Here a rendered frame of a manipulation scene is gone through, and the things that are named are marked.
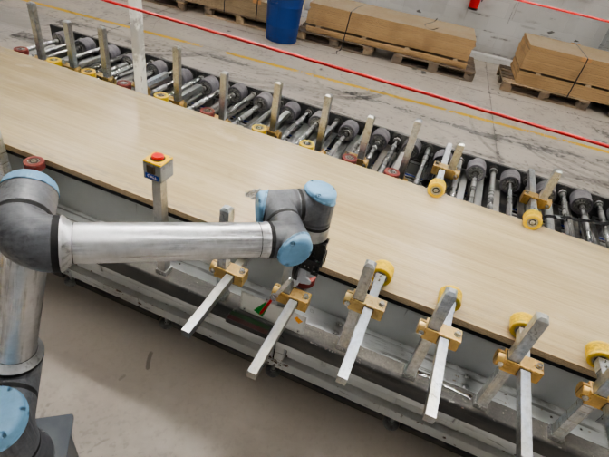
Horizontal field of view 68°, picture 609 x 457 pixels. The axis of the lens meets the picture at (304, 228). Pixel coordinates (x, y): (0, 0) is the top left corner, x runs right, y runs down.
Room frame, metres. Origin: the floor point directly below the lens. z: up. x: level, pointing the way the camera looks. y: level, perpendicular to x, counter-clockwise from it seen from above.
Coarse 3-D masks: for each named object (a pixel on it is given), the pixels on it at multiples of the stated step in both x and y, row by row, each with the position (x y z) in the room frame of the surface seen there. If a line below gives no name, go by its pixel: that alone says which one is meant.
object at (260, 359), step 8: (288, 304) 1.05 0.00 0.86; (296, 304) 1.07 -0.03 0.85; (288, 312) 1.01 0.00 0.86; (280, 320) 0.97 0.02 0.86; (288, 320) 1.00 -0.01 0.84; (272, 328) 0.93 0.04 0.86; (280, 328) 0.94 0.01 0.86; (272, 336) 0.90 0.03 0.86; (264, 344) 0.87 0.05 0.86; (272, 344) 0.87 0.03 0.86; (264, 352) 0.84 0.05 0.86; (256, 360) 0.81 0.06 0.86; (264, 360) 0.81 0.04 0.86; (248, 368) 0.77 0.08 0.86; (256, 368) 0.78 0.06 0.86; (248, 376) 0.76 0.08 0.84; (256, 376) 0.77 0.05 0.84
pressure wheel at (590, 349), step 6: (594, 342) 1.05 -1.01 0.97; (600, 342) 1.05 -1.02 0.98; (588, 348) 1.04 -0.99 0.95; (594, 348) 1.02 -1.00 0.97; (600, 348) 1.02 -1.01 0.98; (606, 348) 1.02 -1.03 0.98; (588, 354) 1.02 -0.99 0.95; (594, 354) 1.01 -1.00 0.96; (600, 354) 1.00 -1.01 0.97; (606, 354) 1.00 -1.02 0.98; (588, 360) 1.01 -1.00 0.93; (594, 360) 1.01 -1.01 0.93
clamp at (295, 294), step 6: (276, 288) 1.10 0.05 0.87; (294, 288) 1.12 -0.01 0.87; (282, 294) 1.09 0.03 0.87; (288, 294) 1.09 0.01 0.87; (294, 294) 1.09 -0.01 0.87; (300, 294) 1.10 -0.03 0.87; (276, 300) 1.09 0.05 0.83; (282, 300) 1.08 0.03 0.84; (300, 300) 1.07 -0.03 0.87; (306, 300) 1.07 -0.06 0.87; (300, 306) 1.07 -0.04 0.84; (306, 306) 1.07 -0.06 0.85
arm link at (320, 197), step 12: (312, 180) 1.04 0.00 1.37; (312, 192) 0.98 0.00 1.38; (324, 192) 1.00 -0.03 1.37; (336, 192) 1.02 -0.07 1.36; (312, 204) 0.97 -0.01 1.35; (324, 204) 0.97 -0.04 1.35; (312, 216) 0.96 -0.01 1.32; (324, 216) 0.98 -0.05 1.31; (312, 228) 0.97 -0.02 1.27; (324, 228) 0.98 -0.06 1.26
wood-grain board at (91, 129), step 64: (0, 64) 2.35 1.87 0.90; (0, 128) 1.71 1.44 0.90; (64, 128) 1.82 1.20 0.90; (128, 128) 1.94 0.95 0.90; (192, 128) 2.07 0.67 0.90; (128, 192) 1.44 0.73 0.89; (192, 192) 1.52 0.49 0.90; (384, 192) 1.82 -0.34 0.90; (384, 256) 1.36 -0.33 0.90; (448, 256) 1.44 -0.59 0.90; (512, 256) 1.52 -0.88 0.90; (576, 256) 1.61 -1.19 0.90; (576, 320) 1.21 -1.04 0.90
